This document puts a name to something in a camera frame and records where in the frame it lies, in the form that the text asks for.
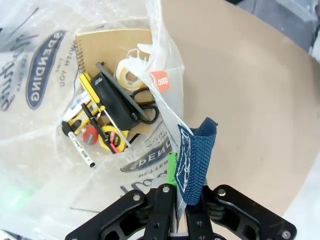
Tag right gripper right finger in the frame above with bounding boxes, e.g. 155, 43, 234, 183
184, 184, 298, 240

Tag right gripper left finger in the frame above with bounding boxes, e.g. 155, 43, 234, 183
65, 152, 179, 240

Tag white printed plastic shopping bag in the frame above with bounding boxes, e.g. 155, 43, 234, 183
0, 0, 220, 240

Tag yellow tape measure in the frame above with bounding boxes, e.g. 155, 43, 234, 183
98, 124, 130, 154

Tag white marker with black cap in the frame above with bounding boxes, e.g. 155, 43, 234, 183
61, 120, 97, 170

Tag red round sharpener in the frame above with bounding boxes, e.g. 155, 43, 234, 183
82, 125, 100, 146

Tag black pen with red end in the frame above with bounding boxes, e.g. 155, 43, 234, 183
80, 102, 119, 155

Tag black stapler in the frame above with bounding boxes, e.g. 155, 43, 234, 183
95, 62, 148, 123
89, 71, 138, 131

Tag yellow utility knife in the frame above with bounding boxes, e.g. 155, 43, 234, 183
66, 105, 101, 134

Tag white blue glue tube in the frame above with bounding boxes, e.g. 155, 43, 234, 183
61, 90, 91, 121

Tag clear adhesive tape roll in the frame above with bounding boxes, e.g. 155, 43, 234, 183
114, 57, 146, 92

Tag brown spiral notebook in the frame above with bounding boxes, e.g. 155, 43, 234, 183
75, 28, 162, 137

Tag black handled scissors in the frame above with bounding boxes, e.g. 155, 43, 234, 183
130, 86, 161, 125

